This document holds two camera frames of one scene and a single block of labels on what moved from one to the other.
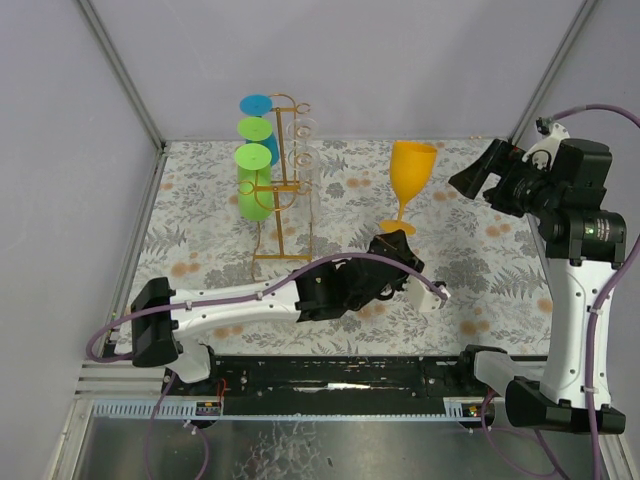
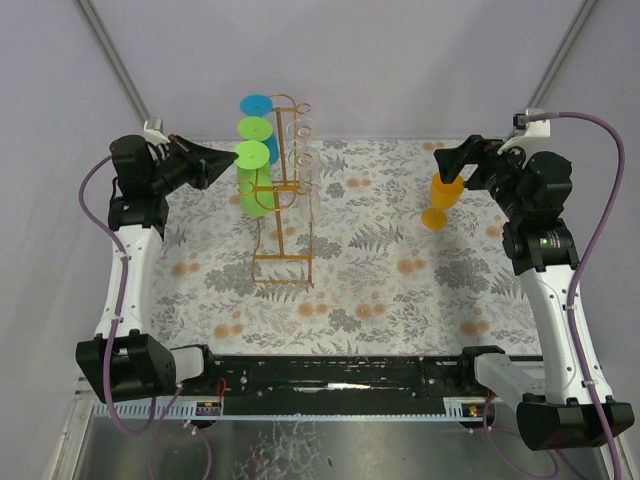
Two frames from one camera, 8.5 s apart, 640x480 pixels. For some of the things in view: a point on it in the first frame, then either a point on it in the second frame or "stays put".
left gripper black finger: (393, 244) → (216, 163)
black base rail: (332, 385) stays put
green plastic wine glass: (256, 190) stays put
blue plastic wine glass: (258, 105) stays put
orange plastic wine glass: (411, 167) → (444, 196)
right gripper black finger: (472, 179) → (451, 161)
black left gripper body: (400, 255) → (195, 167)
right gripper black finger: (501, 157) → (476, 143)
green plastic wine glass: (254, 128) stays put
